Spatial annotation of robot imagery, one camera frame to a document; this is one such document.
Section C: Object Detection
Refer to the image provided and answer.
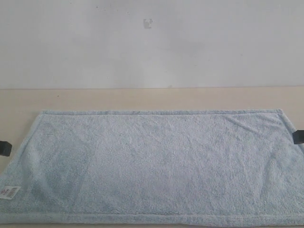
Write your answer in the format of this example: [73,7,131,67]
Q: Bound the light blue fleece towel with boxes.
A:
[0,109,304,227]

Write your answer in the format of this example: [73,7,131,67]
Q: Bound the white printed paper label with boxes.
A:
[0,186,20,200]

